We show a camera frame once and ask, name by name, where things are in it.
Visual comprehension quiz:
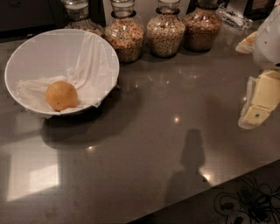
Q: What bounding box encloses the leftmost glass grain jar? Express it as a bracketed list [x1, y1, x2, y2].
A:
[60, 0, 103, 37]

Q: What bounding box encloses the black cable bundle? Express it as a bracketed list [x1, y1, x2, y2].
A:
[213, 176, 280, 224]

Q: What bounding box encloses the orange fruit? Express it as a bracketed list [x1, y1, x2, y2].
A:
[45, 80, 78, 111]

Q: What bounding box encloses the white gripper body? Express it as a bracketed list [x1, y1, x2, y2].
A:
[253, 5, 280, 70]

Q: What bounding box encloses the glass grain jar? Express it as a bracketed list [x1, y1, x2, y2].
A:
[146, 0, 186, 58]
[183, 0, 221, 52]
[60, 0, 103, 37]

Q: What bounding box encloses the white cloth napkin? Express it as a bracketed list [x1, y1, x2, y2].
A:
[15, 31, 120, 115]

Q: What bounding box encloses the white bowl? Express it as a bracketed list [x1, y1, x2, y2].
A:
[3, 28, 121, 119]

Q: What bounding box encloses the clear plastic bag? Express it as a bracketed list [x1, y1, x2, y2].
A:
[218, 4, 253, 31]

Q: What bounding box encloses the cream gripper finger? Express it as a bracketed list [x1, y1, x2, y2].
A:
[235, 31, 256, 54]
[238, 70, 280, 130]

